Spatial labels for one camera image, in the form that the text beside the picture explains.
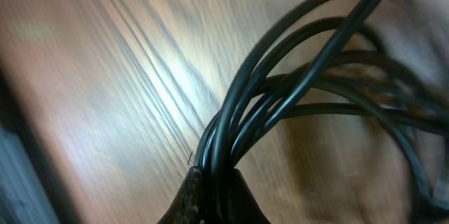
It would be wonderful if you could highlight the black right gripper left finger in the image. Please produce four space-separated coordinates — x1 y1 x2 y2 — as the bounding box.
158 166 208 224

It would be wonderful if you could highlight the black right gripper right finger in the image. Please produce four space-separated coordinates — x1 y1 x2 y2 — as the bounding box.
227 169 270 224

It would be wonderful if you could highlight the black USB-A cable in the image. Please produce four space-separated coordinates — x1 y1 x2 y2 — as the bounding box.
194 0 449 224

